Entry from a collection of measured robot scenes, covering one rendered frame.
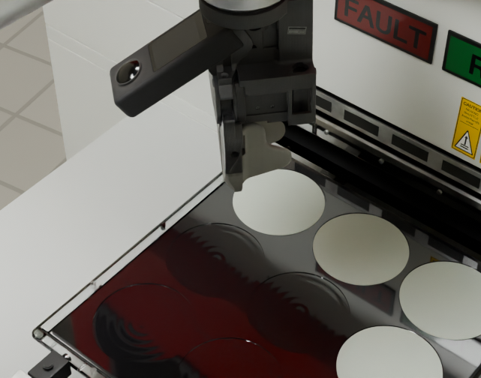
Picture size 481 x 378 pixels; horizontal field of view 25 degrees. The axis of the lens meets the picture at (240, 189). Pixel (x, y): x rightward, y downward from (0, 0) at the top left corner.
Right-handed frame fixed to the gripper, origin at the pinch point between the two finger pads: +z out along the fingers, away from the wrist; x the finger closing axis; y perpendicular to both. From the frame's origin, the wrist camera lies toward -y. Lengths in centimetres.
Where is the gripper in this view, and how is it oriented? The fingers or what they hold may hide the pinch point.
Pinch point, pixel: (228, 178)
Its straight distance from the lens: 97.6
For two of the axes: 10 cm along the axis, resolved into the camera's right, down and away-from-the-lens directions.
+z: 0.4, 7.1, 7.0
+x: -1.3, -6.9, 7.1
